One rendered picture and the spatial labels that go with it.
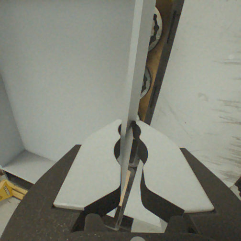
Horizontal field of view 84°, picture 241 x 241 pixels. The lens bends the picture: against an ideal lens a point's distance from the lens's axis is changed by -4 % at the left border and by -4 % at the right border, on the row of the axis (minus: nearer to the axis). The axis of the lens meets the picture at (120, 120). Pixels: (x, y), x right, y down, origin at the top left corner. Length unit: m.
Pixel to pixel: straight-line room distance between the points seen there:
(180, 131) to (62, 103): 0.47
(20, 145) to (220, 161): 0.66
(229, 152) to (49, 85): 0.62
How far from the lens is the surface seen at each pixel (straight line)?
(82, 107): 0.18
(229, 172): 0.73
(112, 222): 0.73
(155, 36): 0.33
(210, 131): 0.59
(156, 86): 0.28
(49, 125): 0.23
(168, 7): 0.37
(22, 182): 0.89
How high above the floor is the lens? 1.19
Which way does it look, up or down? 57 degrees down
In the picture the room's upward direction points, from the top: 147 degrees counter-clockwise
